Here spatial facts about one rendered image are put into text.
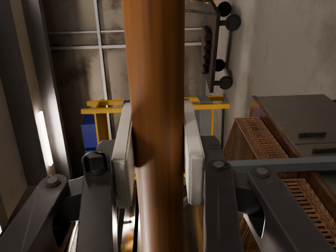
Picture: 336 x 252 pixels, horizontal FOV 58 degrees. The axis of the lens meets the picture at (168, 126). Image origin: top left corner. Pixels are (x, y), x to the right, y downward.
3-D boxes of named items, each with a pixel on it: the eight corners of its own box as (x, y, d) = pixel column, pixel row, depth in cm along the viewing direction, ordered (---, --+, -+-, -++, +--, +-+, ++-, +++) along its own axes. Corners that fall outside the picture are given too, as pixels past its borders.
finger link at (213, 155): (208, 192, 13) (279, 190, 13) (196, 135, 17) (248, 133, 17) (207, 218, 14) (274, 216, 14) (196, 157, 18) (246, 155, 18)
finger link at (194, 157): (189, 156, 14) (205, 156, 14) (180, 99, 20) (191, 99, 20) (188, 206, 15) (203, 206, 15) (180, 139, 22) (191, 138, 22)
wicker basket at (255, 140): (283, 247, 155) (229, 250, 154) (251, 180, 205) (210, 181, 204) (300, 169, 133) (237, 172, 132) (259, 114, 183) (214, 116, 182)
